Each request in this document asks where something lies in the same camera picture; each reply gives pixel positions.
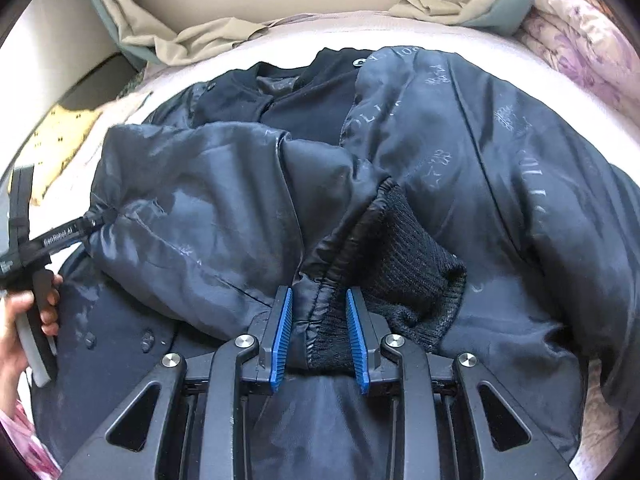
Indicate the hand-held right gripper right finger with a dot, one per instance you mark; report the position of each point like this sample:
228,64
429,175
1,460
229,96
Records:
357,340

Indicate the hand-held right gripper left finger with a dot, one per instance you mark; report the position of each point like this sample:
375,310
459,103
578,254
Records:
281,340

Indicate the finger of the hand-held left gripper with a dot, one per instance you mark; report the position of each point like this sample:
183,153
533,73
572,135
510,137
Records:
65,237

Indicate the dark navy padded jacket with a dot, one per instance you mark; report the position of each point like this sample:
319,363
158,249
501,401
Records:
450,160

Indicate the person's left hand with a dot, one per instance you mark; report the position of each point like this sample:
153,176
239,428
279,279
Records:
10,340

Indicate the yellow patterned pillow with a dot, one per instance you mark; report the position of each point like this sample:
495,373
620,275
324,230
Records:
60,145

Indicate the dark bed side panel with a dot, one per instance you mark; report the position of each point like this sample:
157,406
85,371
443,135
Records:
95,80

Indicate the person's floral clothing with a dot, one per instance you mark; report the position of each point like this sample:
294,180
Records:
25,440

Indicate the purple floral folded quilt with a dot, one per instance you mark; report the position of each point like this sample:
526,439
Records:
585,35

